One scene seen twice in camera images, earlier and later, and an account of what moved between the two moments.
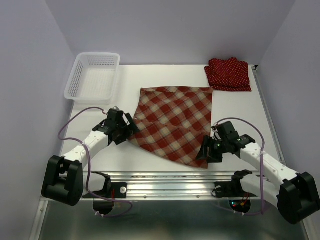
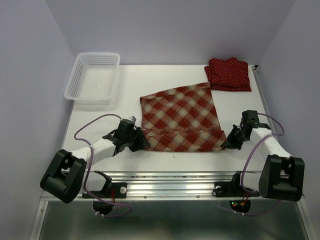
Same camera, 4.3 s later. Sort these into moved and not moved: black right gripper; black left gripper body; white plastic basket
Moved: black left gripper body; black right gripper
Not moved: white plastic basket
